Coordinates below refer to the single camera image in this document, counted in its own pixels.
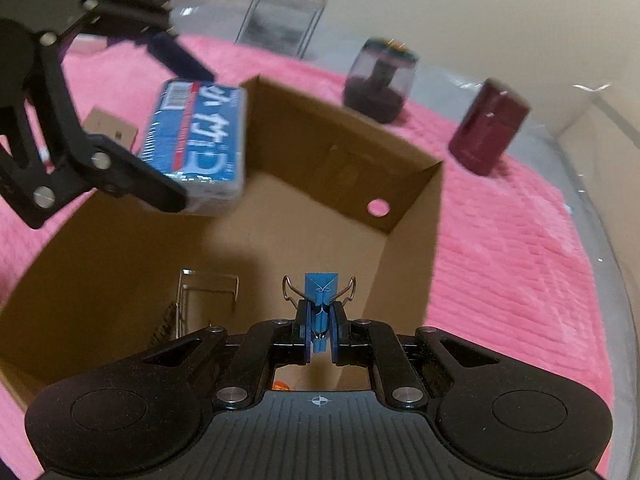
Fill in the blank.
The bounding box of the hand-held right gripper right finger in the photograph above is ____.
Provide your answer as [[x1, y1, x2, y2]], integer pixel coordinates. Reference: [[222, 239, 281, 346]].
[[330, 305, 521, 408]]

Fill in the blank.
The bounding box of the brown cardboard box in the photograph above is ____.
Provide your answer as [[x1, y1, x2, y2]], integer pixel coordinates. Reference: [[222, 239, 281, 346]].
[[0, 74, 446, 411]]

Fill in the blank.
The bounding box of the clear blue-label floss box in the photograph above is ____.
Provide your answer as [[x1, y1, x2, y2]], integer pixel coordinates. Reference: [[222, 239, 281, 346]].
[[137, 79, 249, 217]]

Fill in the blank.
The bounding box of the dark glass jar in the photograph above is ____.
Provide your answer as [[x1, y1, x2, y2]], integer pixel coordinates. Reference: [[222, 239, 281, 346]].
[[342, 37, 419, 125]]

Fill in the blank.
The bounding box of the white square box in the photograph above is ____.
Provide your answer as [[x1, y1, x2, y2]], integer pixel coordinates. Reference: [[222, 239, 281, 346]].
[[82, 106, 139, 161]]

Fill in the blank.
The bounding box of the maroon canister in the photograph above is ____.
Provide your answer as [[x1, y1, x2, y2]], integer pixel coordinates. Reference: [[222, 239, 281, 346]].
[[447, 77, 532, 177]]

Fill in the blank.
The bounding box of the silver picture frame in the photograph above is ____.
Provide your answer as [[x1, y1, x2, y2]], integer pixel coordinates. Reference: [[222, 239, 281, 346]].
[[235, 0, 326, 58]]

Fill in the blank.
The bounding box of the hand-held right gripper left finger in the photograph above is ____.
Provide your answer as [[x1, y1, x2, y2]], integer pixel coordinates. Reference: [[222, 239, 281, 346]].
[[120, 300, 313, 412]]

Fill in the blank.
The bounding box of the pink ribbed blanket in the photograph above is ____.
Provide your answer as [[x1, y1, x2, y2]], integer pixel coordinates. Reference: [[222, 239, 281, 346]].
[[0, 30, 621, 480]]

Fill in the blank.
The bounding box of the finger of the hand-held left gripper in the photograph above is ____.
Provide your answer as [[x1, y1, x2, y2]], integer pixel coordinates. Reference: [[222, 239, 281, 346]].
[[62, 0, 217, 81], [0, 32, 189, 231]]

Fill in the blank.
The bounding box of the blue binder clip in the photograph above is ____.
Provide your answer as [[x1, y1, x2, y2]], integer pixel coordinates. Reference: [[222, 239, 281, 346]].
[[281, 271, 357, 356]]

